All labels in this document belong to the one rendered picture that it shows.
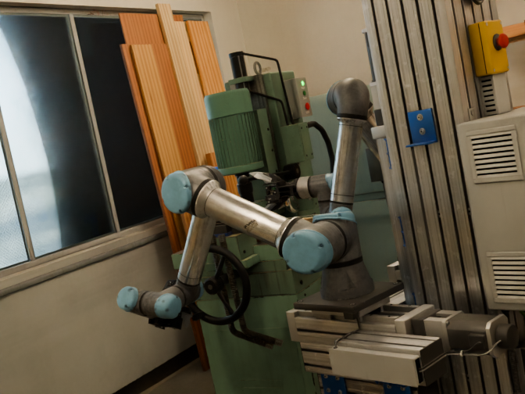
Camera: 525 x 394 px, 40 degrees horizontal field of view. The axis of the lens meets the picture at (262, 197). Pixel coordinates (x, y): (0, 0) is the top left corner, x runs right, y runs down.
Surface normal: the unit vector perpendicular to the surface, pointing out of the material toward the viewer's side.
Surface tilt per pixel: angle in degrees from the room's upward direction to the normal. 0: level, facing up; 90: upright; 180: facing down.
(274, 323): 90
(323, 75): 90
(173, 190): 86
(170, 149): 87
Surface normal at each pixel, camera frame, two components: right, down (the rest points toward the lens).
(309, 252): -0.40, 0.23
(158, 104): 0.81, -0.17
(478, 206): -0.71, 0.21
